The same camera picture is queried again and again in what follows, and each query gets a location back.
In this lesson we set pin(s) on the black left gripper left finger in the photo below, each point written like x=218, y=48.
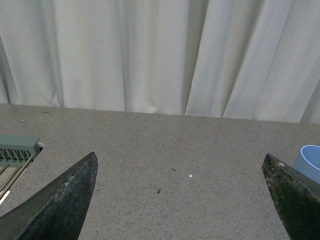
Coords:
x=57, y=211

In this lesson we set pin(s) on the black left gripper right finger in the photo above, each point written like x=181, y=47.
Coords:
x=296, y=199

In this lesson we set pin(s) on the light blue plastic cup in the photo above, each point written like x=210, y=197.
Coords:
x=308, y=162

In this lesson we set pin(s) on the green slotted rack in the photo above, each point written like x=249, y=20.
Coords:
x=17, y=152

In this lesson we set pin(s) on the white pleated curtain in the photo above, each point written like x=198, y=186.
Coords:
x=240, y=59

